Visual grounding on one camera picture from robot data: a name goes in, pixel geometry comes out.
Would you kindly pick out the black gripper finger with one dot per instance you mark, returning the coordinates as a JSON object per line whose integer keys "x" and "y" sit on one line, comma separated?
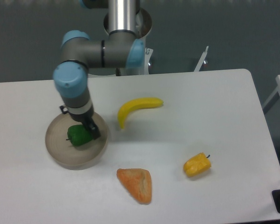
{"x": 92, "y": 128}

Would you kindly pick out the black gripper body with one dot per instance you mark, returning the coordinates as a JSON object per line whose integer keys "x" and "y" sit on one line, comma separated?
{"x": 83, "y": 117}

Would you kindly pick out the green bell pepper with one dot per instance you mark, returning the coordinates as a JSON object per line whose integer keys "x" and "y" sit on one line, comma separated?
{"x": 78, "y": 135}

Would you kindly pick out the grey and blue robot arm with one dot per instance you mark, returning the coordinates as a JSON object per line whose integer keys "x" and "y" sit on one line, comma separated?
{"x": 123, "y": 49}

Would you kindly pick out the beige round plate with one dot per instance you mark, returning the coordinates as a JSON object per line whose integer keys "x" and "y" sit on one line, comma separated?
{"x": 71, "y": 146}

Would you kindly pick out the yellow bell pepper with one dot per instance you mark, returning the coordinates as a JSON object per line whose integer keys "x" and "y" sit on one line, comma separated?
{"x": 197, "y": 165}

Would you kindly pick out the yellow banana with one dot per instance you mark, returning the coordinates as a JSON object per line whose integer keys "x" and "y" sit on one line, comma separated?
{"x": 136, "y": 104}

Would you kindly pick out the orange triangular bread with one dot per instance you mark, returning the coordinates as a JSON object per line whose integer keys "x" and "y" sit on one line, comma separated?
{"x": 137, "y": 182}

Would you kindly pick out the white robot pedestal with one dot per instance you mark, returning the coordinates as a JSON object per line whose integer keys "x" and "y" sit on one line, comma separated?
{"x": 144, "y": 25}

